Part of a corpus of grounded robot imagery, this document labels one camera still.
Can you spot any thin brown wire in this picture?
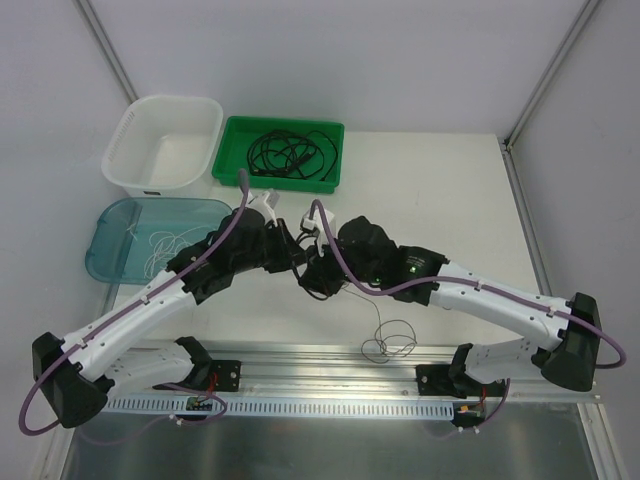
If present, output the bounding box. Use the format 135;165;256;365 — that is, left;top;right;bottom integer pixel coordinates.
344;287;417;364

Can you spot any thin white wire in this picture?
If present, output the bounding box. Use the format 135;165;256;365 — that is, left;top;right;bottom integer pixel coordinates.
144;227;211;276

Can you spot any black round usb cable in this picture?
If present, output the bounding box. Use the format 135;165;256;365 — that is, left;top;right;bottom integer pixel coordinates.
294;129;340;182

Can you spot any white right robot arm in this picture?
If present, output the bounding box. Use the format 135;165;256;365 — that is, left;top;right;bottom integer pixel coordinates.
300;212;601;395

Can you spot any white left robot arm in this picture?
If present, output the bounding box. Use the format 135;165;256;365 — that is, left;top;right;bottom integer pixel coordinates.
32;208;305;428

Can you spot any green plastic tray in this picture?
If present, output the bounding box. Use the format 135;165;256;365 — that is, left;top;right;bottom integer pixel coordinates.
211;116;345;194

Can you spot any teal translucent plastic bin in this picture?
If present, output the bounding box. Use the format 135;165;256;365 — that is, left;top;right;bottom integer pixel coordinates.
85;197;231;285

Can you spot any white plastic basin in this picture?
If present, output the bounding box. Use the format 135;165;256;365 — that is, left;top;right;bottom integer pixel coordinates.
101;95;224;198

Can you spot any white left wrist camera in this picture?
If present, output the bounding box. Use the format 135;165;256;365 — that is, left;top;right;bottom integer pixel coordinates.
247;189;280;224

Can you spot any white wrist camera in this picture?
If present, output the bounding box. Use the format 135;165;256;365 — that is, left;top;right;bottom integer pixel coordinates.
300;209;335;256
247;189;280;224

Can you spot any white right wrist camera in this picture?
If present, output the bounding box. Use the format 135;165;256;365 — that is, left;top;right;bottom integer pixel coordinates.
300;209;335;256

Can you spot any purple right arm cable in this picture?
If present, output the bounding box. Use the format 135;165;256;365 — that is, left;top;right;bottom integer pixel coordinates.
309;199;629;374

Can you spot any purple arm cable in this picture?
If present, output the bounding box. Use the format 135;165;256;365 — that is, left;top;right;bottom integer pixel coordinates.
18;168;251;436
309;199;629;374

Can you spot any aluminium mounting rail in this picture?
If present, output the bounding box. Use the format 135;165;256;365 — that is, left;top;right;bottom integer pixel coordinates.
62;339;601;401

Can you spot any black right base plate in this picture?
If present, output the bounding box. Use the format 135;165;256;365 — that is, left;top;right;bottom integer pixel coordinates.
415;364;506;399

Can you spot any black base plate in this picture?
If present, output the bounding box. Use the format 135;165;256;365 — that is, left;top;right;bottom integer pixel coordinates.
152;358;244;392
415;364;506;399

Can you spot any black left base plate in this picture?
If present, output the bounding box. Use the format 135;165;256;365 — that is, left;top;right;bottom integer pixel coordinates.
152;358;244;392

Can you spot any white slotted cable duct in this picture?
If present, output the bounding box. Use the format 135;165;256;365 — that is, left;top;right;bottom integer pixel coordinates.
104;392;454;421

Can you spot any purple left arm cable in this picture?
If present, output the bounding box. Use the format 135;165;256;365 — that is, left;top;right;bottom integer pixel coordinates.
18;168;251;436

